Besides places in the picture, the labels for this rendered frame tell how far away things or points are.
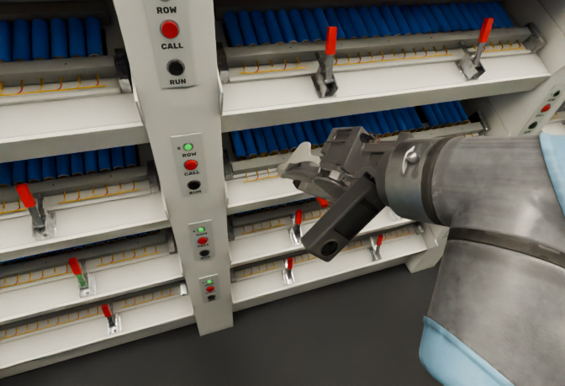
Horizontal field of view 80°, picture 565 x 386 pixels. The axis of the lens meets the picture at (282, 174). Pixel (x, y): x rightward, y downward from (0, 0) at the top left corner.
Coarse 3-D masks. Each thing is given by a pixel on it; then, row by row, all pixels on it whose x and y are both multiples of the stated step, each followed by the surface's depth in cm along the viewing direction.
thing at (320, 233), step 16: (352, 192) 40; (368, 192) 39; (336, 208) 40; (352, 208) 39; (368, 208) 40; (320, 224) 41; (336, 224) 40; (352, 224) 41; (304, 240) 41; (320, 240) 40; (336, 240) 41; (320, 256) 42
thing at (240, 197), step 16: (480, 112) 76; (496, 128) 74; (224, 144) 64; (224, 160) 59; (224, 176) 60; (256, 176) 62; (240, 192) 60; (256, 192) 61; (272, 192) 62; (288, 192) 62; (240, 208) 61; (256, 208) 64
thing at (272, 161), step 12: (420, 132) 71; (432, 132) 71; (444, 132) 72; (456, 132) 73; (468, 132) 74; (276, 156) 62; (288, 156) 62; (240, 168) 60; (252, 168) 60; (264, 168) 62; (252, 180) 61
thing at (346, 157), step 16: (336, 128) 46; (352, 128) 44; (336, 144) 45; (352, 144) 42; (368, 144) 43; (384, 144) 41; (336, 160) 43; (352, 160) 42; (368, 160) 42; (384, 160) 37; (336, 176) 42; (352, 176) 42; (368, 176) 41; (384, 176) 36; (336, 192) 45; (384, 192) 37
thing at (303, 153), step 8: (304, 144) 50; (296, 152) 51; (304, 152) 49; (288, 160) 51; (296, 160) 50; (304, 160) 48; (312, 160) 47; (320, 160) 47; (280, 168) 51; (280, 176) 52; (288, 176) 50; (296, 176) 48; (304, 176) 46
